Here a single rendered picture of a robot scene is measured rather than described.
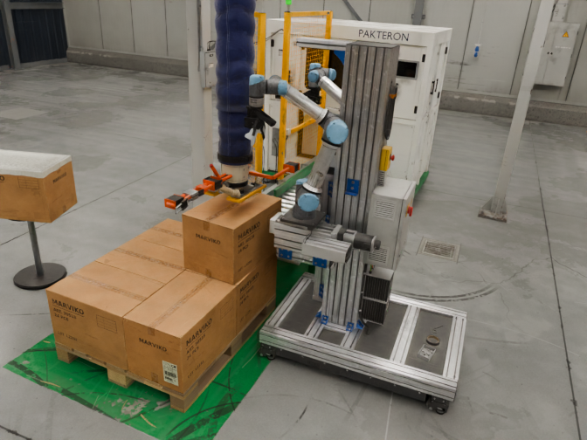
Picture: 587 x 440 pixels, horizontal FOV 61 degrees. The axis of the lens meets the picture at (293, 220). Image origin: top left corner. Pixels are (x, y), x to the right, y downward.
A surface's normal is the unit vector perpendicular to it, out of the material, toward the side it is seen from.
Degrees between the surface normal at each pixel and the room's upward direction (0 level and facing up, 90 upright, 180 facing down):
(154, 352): 90
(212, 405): 0
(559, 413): 0
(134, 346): 90
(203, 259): 90
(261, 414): 0
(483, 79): 90
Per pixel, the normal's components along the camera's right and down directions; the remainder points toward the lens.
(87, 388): 0.05, -0.91
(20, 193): -0.10, 0.41
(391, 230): -0.37, 0.37
